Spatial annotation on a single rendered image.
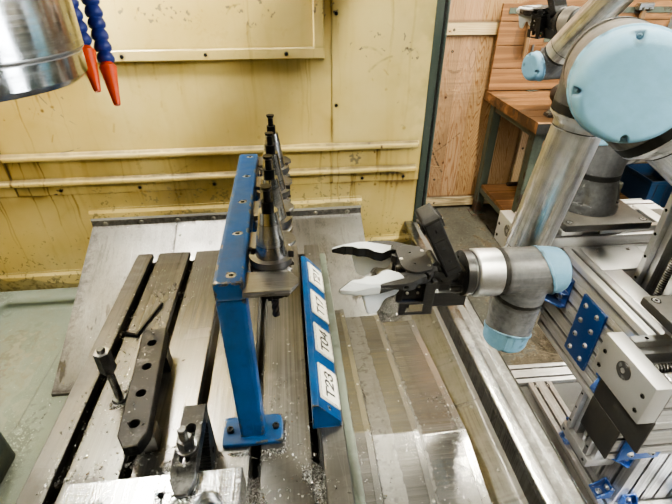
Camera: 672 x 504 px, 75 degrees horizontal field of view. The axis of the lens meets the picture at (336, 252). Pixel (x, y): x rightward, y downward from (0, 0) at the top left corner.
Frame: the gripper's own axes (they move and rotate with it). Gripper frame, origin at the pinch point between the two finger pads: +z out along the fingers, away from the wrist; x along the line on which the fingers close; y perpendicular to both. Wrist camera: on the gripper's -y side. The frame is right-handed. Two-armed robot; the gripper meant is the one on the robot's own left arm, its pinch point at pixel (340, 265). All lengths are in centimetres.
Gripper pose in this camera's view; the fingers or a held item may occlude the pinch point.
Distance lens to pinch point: 64.6
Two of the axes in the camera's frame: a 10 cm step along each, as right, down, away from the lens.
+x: -1.1, -5.4, 8.3
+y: -0.4, 8.4, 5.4
